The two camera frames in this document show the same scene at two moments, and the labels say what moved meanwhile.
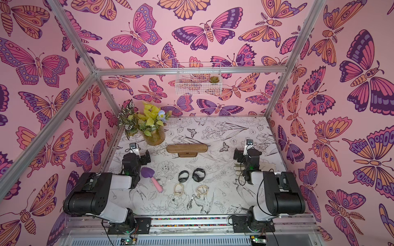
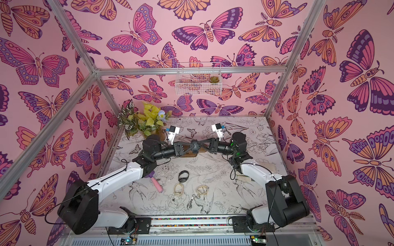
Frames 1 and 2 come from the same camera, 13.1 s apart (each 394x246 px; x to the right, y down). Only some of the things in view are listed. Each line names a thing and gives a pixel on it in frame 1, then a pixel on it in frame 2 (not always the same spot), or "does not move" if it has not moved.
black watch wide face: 195,177 -> 196,148
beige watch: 202,189 does not move
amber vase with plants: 149,122 does not move
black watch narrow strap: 183,180 does not move
